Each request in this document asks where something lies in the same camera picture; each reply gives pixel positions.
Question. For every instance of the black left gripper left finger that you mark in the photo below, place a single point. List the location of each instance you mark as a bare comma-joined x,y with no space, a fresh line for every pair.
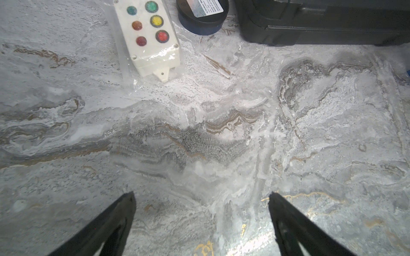
107,233

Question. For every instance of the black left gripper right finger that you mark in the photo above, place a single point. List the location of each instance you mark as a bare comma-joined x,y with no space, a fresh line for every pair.
293,230

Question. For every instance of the white button control box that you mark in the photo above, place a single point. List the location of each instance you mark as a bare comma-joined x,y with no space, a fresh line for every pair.
150,37

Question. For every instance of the black plastic tool case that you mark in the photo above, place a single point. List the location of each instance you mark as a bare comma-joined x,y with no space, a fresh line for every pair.
286,23

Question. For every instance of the black round tape roll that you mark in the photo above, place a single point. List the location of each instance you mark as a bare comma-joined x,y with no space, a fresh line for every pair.
202,17

